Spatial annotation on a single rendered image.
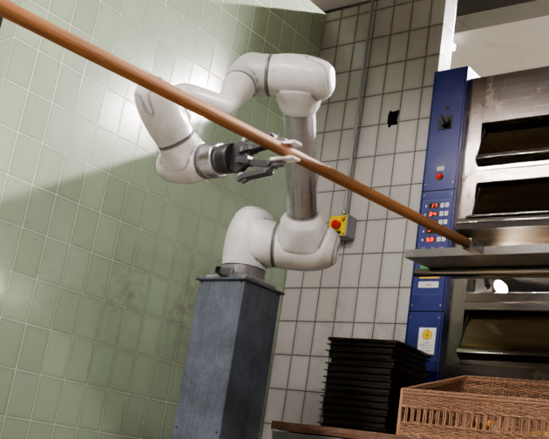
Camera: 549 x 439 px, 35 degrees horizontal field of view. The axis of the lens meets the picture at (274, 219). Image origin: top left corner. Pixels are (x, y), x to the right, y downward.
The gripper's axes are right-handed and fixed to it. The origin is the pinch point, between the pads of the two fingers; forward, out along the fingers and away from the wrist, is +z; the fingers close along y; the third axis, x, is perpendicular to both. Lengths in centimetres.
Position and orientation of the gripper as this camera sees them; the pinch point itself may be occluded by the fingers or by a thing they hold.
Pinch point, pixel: (286, 151)
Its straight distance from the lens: 204.7
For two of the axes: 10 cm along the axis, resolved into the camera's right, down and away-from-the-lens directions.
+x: -6.3, -2.5, -7.4
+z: 7.7, -0.5, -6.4
